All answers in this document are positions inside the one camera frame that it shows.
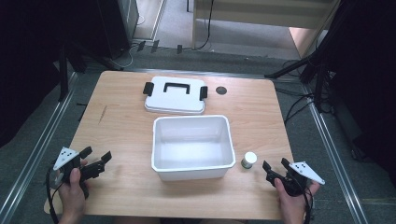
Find black cabinet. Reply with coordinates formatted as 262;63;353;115
94;0;140;61

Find white floor cable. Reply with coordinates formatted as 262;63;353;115
108;41;148;70

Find white lid with black handle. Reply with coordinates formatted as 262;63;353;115
142;76;209;116

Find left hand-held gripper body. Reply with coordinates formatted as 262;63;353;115
52;147;106;200

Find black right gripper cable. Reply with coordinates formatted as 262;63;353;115
302;186;316;224

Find light wooden furniture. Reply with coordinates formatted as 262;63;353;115
191;0;341;60

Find person's right hand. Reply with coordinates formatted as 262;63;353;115
274;178;321;219

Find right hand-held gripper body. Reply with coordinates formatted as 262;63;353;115
265;161;326;198

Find small jar with white cap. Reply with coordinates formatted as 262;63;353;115
241;151;259;170

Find white plastic storage box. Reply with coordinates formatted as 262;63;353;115
150;115;236;182

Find person's left hand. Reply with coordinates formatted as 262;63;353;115
57;159;90;219

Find black floor cables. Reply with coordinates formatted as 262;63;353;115
275;87;336;126

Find black hanging cable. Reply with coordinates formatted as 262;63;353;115
198;0;216;50

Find metal floor rail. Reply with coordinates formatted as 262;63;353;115
300;83;372;224
0;72;78;224

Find black tripod stand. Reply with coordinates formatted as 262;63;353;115
264;0;339;114

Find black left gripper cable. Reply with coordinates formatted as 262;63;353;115
45;166;61;224

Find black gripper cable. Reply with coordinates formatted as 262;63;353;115
302;186;316;224
45;166;61;224

